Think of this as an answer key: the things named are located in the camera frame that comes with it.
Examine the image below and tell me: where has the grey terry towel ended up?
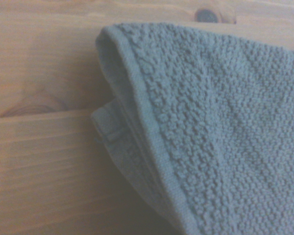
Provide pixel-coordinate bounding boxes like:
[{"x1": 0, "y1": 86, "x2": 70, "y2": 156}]
[{"x1": 90, "y1": 21, "x2": 294, "y2": 235}]

